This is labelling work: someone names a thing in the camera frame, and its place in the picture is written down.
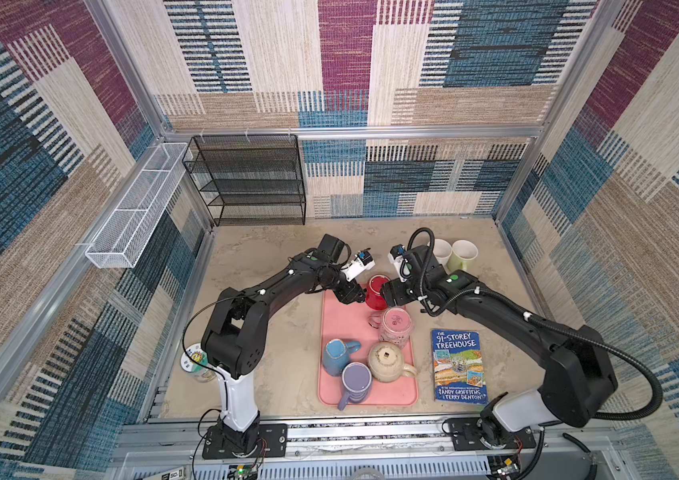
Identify purple ceramic mug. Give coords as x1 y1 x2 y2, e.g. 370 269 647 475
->
337 362 373 411

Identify white wire mesh basket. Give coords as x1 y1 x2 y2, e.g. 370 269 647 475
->
85 143 188 269

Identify round tape roll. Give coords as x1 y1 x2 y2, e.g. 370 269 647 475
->
180 343 216 383

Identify light green ceramic mug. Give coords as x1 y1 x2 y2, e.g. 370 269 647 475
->
447 240 479 272

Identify black wire shelf rack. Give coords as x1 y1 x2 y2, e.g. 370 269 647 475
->
184 134 306 227

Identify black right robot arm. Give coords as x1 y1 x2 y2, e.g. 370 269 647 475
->
383 245 617 448

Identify white ceramic mug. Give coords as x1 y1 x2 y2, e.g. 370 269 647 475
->
433 238 453 266

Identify beige speckled ceramic mug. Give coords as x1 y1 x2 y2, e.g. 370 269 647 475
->
367 342 419 383

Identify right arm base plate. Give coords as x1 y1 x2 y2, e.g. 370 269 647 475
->
441 417 537 452

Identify blue treehouse paperback book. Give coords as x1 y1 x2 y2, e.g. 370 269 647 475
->
431 329 489 405

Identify pink patterned glass mug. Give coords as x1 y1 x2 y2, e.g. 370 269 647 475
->
367 307 413 348

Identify black corrugated cable conduit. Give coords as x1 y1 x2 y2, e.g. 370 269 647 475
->
404 226 665 422

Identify red ceramic mug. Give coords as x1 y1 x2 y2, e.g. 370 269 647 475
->
365 274 389 311

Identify blue ceramic mug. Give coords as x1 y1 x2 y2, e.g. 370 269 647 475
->
321 339 361 377

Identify pink plastic tray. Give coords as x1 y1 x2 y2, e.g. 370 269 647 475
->
317 291 419 407

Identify aluminium front rail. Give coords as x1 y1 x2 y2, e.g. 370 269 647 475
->
105 414 638 479

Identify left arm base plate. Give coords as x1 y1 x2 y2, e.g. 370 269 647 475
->
201 422 288 460

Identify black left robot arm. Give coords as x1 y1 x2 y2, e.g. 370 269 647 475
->
200 234 375 454

